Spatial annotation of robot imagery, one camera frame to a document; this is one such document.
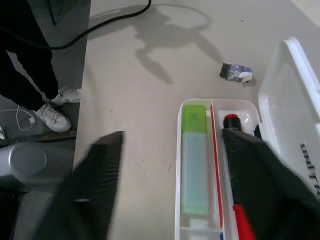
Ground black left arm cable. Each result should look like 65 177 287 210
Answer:
0 0 152 50

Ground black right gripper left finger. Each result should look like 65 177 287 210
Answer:
32 130 126 240

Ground black trouser legs of bystander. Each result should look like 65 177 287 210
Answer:
0 0 61 111

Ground white sneaker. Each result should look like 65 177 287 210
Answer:
33 102 73 133
46 86 82 107

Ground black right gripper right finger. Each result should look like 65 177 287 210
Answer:
221 128 320 240

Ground red and black marker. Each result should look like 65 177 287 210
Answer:
223 113 258 240

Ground white charging cable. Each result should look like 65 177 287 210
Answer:
15 104 36 132

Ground white plastic pencil case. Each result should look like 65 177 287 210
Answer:
173 37 320 240

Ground silver robot body part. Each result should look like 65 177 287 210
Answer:
0 143 76 194

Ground green and white box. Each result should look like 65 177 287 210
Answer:
181 104 210 228

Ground rusty metal table leg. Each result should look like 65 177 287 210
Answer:
0 129 77 146

